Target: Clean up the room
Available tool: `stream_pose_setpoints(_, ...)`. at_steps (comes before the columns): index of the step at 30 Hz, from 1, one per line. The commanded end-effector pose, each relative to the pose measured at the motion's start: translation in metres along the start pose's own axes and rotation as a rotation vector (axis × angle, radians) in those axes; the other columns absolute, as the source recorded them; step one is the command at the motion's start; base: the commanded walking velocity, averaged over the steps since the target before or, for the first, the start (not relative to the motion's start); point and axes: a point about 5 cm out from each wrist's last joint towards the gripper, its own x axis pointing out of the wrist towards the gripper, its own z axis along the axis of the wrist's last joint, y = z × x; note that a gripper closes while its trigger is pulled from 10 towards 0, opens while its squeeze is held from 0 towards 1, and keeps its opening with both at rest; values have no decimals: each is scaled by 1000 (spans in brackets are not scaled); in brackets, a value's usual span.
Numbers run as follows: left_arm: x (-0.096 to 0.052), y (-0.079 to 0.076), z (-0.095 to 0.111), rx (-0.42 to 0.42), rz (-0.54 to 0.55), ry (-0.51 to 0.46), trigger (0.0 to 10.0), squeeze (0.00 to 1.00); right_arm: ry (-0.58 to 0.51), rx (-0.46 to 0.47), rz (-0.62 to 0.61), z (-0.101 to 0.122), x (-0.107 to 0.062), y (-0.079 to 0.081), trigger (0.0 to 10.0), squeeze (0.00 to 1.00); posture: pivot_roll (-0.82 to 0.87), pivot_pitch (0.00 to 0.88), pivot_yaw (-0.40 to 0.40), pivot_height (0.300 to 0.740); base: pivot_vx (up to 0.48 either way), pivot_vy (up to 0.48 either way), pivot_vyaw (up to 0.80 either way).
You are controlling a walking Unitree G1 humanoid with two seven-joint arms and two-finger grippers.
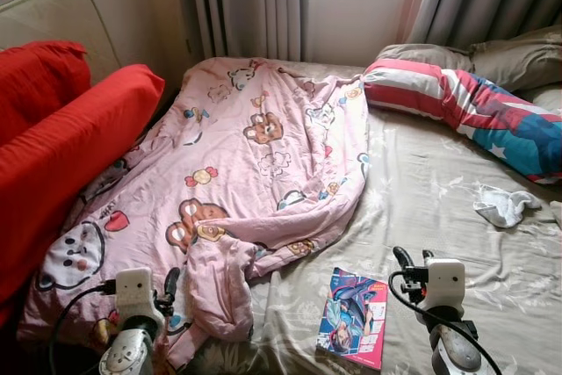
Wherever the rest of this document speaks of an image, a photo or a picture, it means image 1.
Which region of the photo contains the floral taupe bedsheet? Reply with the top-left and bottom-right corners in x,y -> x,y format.
167,57 -> 562,375

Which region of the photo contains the anime cover comic book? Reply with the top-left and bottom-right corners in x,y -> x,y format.
316,267 -> 390,371

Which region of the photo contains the white crumpled sock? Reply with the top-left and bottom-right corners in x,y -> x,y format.
472,184 -> 544,228

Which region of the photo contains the pink cartoon print blanket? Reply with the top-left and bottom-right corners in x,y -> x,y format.
18,57 -> 370,350

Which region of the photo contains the red white blue bolster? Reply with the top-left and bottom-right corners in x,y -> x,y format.
363,58 -> 562,184

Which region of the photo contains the large red cushion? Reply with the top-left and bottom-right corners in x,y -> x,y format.
0,63 -> 166,306

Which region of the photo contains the flat plain taupe pillow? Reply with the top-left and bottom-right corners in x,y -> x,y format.
373,43 -> 475,73

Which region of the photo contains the crumpled plain taupe pillow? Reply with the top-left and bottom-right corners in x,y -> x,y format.
470,25 -> 562,93

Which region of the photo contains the small red cushion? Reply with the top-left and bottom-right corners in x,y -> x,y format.
0,40 -> 91,148

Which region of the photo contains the bright window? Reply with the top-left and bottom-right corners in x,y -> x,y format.
303,0 -> 414,67

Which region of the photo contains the cream quilted mattress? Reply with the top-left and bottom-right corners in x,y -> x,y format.
0,0 -> 121,82

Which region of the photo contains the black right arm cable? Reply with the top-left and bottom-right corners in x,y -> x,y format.
387,270 -> 503,375

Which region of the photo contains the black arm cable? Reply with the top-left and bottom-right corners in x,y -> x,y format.
48,278 -> 119,375
387,270 -> 503,375

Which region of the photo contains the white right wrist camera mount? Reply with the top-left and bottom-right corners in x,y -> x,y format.
424,259 -> 466,310

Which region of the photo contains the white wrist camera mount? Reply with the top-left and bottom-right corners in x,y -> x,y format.
116,268 -> 159,319
424,259 -> 466,310

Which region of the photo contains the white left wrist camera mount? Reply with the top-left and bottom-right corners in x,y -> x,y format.
116,268 -> 159,319

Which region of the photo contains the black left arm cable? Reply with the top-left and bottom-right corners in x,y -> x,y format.
48,278 -> 119,375

